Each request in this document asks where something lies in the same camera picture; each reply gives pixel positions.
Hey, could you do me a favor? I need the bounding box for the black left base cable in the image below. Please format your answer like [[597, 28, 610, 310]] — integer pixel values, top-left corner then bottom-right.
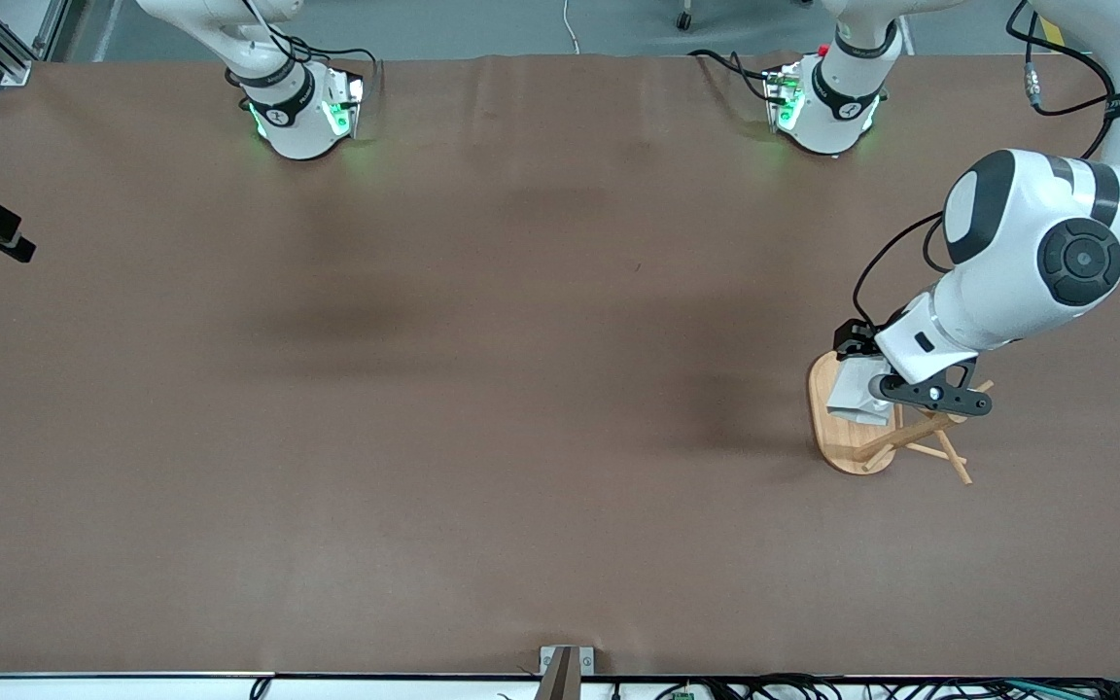
[[688, 47, 777, 103]]

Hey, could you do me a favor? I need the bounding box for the black right base cable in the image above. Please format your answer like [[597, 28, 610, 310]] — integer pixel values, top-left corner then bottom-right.
[[225, 39, 381, 98]]

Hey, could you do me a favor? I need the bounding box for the table cover sheet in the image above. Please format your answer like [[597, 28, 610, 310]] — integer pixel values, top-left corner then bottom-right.
[[0, 53, 1120, 679]]

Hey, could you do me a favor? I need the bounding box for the metal bracket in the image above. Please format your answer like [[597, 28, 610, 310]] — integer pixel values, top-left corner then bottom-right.
[[539, 646, 596, 700]]

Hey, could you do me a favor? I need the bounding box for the white cup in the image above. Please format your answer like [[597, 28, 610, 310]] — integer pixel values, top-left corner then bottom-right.
[[827, 355, 896, 427]]

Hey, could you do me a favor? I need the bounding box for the wooden cup rack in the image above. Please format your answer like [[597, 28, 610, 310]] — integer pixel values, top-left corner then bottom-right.
[[806, 350, 996, 486]]

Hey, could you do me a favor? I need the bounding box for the black base cable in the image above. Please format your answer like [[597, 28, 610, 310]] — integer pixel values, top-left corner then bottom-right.
[[225, 39, 381, 98], [688, 47, 777, 103]]

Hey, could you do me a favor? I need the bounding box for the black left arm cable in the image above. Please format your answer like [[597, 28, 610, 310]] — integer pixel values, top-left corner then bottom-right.
[[852, 212, 952, 327]]

